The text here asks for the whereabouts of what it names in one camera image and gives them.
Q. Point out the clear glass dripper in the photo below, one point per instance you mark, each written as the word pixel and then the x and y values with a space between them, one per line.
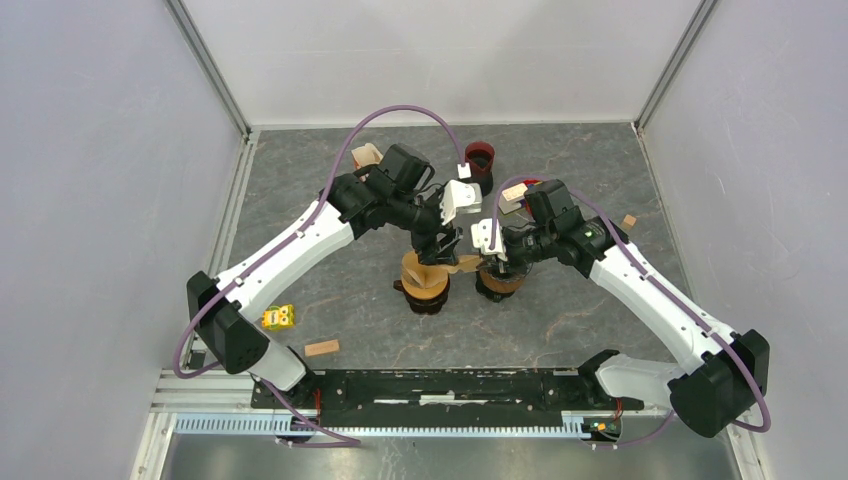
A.
pixel 422 293

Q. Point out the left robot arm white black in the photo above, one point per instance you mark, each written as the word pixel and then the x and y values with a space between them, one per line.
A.
pixel 395 191

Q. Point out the dark red black carafe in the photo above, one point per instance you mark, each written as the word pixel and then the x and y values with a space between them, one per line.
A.
pixel 480 157

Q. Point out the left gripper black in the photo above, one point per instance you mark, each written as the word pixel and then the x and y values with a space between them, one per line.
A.
pixel 430 251

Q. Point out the yellow green toy figure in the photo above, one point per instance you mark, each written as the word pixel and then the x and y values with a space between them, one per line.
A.
pixel 280 317

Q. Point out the brown paper coffee filter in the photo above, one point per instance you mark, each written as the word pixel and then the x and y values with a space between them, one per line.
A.
pixel 419 275

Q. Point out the flat wooden block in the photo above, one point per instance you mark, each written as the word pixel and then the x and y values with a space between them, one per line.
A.
pixel 322 348

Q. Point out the colourful toy block stack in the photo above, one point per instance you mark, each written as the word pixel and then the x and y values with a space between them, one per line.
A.
pixel 512 199

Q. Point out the green glass dripper cup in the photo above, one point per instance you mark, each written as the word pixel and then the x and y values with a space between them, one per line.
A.
pixel 494 296

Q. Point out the small wooden cube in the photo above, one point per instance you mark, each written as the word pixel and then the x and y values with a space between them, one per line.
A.
pixel 628 223

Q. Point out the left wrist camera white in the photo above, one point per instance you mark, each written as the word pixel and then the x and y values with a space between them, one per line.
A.
pixel 459 198

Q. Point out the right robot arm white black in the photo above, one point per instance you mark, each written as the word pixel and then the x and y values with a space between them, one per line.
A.
pixel 718 376

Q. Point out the brown glass dripper cup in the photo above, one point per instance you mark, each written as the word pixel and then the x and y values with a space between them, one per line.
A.
pixel 429 306

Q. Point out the orange coffee filter box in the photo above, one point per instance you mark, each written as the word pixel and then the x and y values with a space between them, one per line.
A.
pixel 366 155

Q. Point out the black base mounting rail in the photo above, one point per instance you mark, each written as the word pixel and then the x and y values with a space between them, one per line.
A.
pixel 476 398

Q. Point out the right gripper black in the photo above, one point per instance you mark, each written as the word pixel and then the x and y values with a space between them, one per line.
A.
pixel 511 266

